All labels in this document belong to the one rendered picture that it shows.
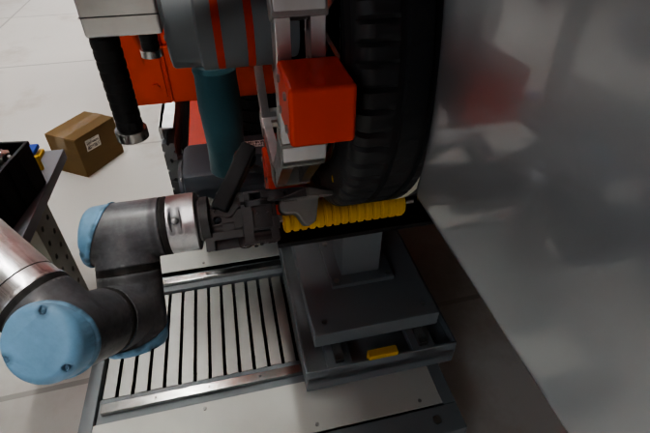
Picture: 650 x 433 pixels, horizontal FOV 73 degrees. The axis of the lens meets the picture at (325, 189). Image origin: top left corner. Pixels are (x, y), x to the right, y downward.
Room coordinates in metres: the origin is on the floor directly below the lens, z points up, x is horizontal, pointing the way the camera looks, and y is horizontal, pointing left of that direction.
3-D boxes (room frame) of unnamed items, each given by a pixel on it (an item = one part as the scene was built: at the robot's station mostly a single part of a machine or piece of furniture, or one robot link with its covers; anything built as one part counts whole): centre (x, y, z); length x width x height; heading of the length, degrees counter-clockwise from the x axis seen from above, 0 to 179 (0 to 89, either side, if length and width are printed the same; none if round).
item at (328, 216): (0.68, -0.04, 0.51); 0.29 x 0.06 x 0.06; 103
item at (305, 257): (0.82, -0.08, 0.32); 0.40 x 0.30 x 0.28; 13
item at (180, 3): (0.76, 0.16, 0.85); 0.21 x 0.14 x 0.14; 103
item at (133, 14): (0.57, 0.25, 0.93); 0.09 x 0.05 x 0.05; 103
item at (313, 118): (0.47, 0.01, 0.85); 0.09 x 0.08 x 0.07; 13
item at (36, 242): (0.82, 0.74, 0.21); 0.10 x 0.10 x 0.42; 13
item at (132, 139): (0.56, 0.28, 0.83); 0.04 x 0.04 x 0.16
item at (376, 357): (0.82, -0.08, 0.13); 0.50 x 0.36 x 0.10; 13
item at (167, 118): (2.44, 0.76, 0.28); 2.47 x 0.09 x 0.22; 13
